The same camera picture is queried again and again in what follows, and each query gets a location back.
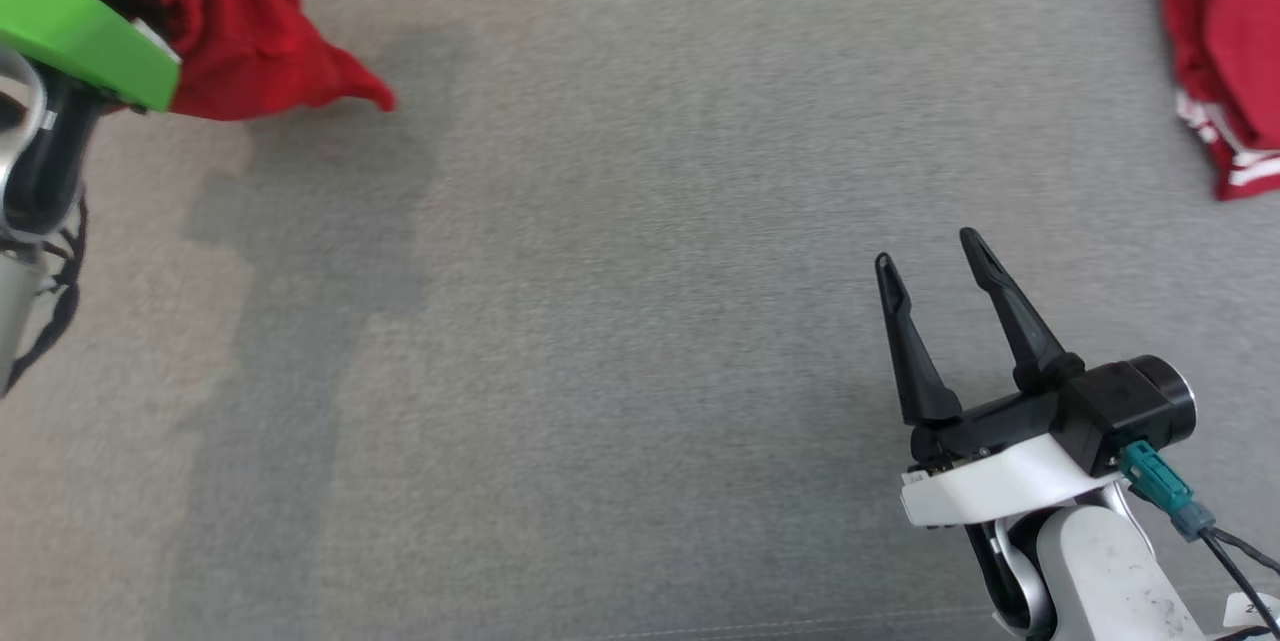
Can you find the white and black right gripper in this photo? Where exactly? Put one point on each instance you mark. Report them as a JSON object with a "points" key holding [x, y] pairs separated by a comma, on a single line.
{"points": [[1000, 481]]}

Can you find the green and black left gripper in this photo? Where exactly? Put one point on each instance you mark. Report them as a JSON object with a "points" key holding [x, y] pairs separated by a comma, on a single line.
{"points": [[80, 36]]}

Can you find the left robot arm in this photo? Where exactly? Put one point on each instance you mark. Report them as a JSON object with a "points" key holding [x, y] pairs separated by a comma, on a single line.
{"points": [[55, 161]]}

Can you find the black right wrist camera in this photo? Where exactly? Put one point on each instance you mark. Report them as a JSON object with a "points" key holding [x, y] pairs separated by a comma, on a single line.
{"points": [[1130, 406]]}

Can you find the grey fabric sofa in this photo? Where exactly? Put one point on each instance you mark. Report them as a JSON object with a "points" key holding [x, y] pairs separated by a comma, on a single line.
{"points": [[650, 321]]}

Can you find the red garment with white stripes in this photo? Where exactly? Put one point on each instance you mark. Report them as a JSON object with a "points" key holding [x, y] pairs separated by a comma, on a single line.
{"points": [[1230, 51]]}

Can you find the teal right camera connector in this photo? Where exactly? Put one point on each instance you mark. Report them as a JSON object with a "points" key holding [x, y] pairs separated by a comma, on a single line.
{"points": [[1160, 486]]}

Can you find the red shorts with white waistband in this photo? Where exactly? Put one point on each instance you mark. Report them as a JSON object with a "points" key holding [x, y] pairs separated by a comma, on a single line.
{"points": [[250, 31]]}

